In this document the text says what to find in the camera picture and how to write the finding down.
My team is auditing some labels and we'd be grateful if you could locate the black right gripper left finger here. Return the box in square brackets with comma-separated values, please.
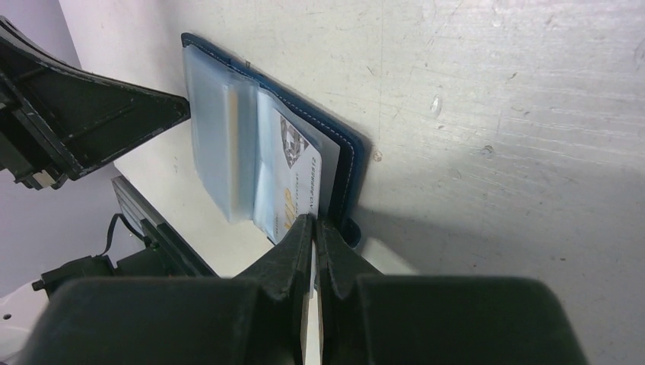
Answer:
[18, 215, 313, 364]

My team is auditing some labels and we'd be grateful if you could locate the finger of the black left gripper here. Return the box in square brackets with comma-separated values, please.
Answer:
[1, 18, 190, 190]

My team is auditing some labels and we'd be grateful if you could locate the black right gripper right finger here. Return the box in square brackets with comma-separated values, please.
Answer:
[316, 221, 586, 364]

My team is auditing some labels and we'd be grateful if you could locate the white credit card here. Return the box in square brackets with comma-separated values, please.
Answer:
[253, 90, 323, 244]

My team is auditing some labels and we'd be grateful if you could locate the navy blue card holder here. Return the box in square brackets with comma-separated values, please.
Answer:
[181, 33, 366, 247]

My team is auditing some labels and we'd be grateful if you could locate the aluminium frame rail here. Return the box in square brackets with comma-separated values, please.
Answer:
[112, 176, 217, 278]

